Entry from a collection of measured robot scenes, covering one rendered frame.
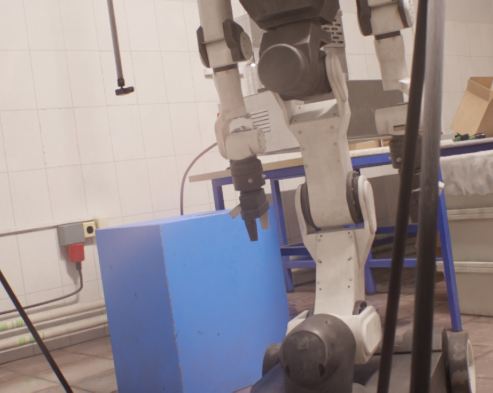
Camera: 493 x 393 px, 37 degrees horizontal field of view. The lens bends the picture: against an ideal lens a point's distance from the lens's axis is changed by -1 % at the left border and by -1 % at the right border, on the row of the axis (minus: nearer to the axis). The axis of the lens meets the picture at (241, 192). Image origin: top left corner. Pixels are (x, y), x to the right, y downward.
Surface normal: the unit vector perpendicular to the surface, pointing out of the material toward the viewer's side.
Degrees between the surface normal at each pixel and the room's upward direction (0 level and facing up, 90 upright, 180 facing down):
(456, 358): 61
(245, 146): 101
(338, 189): 86
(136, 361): 90
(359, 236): 90
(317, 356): 74
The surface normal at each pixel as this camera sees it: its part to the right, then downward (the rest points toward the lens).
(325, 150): -0.33, 0.23
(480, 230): -0.82, 0.23
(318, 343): -0.18, -0.39
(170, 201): 0.64, -0.08
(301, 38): -0.36, -0.66
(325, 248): -0.39, -0.44
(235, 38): 0.39, -0.04
